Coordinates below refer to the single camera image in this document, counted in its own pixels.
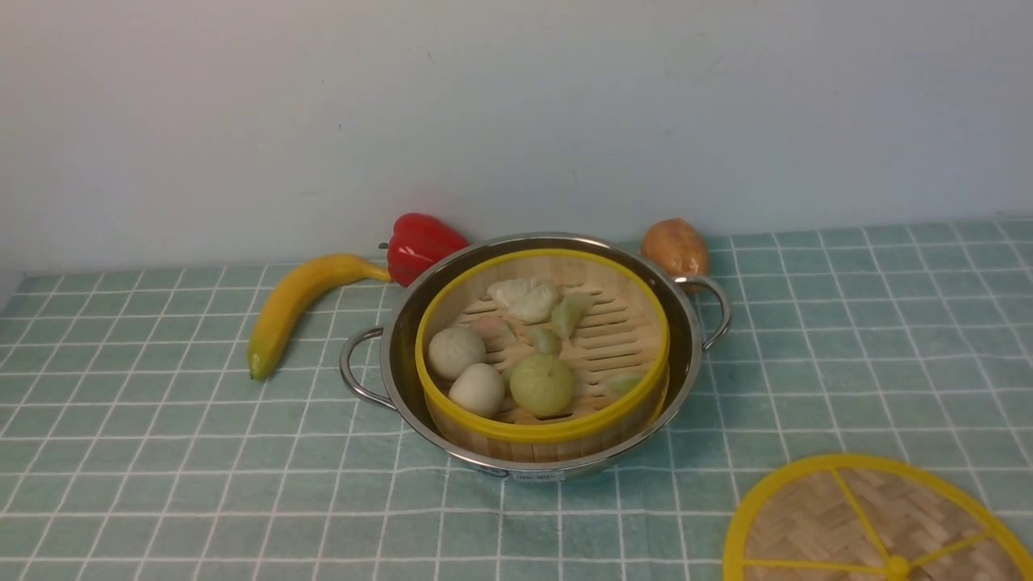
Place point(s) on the yellow rimmed bamboo steamer basket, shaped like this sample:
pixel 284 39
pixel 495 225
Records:
pixel 617 354

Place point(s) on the yellow woven bamboo steamer lid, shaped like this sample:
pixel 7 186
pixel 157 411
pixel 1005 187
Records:
pixel 861 517

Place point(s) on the stainless steel pot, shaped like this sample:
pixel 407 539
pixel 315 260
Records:
pixel 379 367

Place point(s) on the white folded dumpling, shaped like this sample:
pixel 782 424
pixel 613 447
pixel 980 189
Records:
pixel 529 300

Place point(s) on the pinkish small dumpling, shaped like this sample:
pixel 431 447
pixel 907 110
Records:
pixel 494 330

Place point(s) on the small pale green dumpling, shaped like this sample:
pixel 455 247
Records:
pixel 545 341

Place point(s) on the white pleated round bun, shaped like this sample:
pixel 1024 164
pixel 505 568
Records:
pixel 454 349

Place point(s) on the pale green round bun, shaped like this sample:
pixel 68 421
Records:
pixel 542 384

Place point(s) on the red plastic bell pepper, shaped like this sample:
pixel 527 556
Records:
pixel 417 243

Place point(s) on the brown plastic potato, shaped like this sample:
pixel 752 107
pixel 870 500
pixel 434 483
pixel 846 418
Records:
pixel 677 248

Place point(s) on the yellow plastic banana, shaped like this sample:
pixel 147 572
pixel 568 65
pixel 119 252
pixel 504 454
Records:
pixel 285 306

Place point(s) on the green checkered tablecloth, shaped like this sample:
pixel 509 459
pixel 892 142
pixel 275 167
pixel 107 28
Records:
pixel 135 446

